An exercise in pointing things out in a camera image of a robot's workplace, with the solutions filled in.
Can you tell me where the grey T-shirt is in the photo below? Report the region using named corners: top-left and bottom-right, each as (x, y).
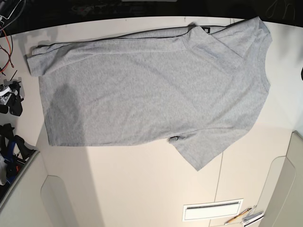
top-left (27, 17), bottom-right (272, 170)

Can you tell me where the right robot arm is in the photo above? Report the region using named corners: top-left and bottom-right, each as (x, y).
top-left (0, 0), bottom-right (27, 28)

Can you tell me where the yellow pencil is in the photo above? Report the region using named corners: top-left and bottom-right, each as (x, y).
top-left (225, 208), bottom-right (252, 225)

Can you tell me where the white vent plate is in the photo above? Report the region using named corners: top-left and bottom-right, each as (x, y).
top-left (182, 199), bottom-right (243, 222)

